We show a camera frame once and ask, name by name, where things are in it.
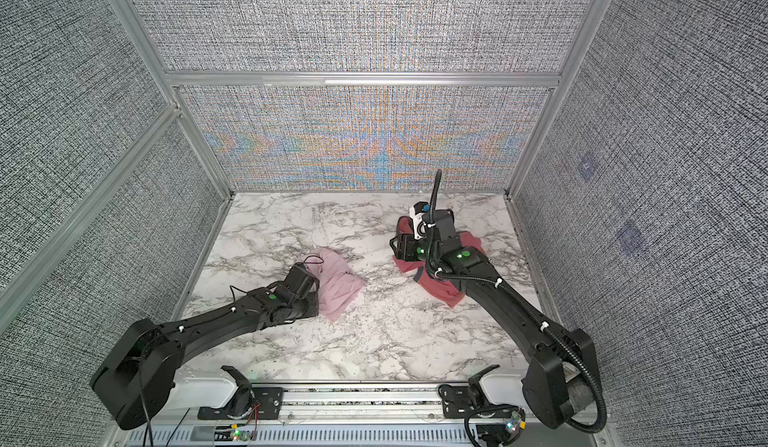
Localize light pink cloth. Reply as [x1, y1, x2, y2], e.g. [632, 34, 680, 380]
[305, 248, 366, 322]

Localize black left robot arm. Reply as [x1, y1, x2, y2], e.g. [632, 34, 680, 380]
[90, 263, 319, 431]

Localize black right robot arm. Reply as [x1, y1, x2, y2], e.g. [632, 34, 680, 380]
[390, 209, 608, 433]

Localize dark red ribbed cloth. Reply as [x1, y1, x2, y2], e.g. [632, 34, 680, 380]
[394, 216, 485, 308]

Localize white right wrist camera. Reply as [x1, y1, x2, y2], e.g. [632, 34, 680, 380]
[409, 202, 430, 239]

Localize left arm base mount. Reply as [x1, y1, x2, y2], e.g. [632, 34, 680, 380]
[197, 365, 285, 446]

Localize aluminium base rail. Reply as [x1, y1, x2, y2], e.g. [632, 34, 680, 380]
[100, 381, 621, 446]

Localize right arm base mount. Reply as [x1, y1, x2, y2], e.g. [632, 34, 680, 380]
[437, 364, 526, 446]

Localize aluminium cage frame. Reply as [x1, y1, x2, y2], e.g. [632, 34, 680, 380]
[1, 0, 612, 329]

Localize black corrugated cable conduit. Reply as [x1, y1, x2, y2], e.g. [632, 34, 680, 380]
[427, 169, 608, 435]

